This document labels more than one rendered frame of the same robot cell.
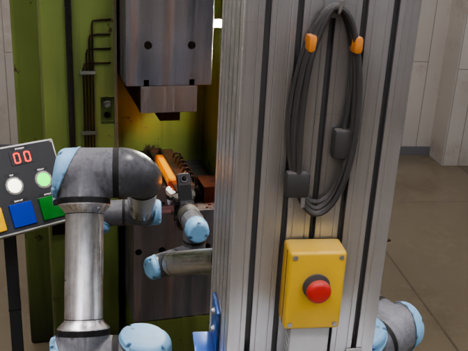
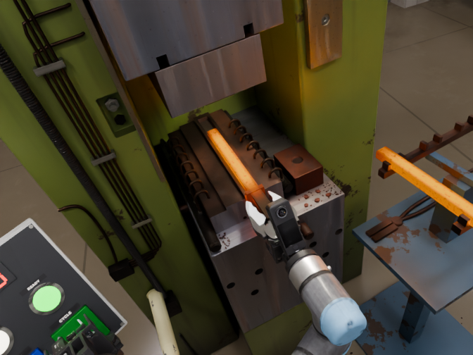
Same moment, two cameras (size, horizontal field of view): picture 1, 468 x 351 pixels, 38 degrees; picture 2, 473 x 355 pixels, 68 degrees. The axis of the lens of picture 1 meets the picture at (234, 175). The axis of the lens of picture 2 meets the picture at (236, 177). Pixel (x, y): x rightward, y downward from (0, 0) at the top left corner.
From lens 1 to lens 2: 1.78 m
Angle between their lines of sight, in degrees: 22
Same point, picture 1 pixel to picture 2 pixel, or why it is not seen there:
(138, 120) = not seen: hidden behind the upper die
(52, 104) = (20, 139)
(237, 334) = not seen: outside the picture
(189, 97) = (250, 60)
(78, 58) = (17, 46)
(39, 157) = (21, 265)
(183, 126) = not seen: hidden behind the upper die
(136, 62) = (127, 25)
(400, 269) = (422, 120)
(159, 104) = (200, 91)
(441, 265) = (454, 106)
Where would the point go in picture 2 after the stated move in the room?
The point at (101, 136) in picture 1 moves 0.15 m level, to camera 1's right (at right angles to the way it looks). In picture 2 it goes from (124, 153) to (186, 140)
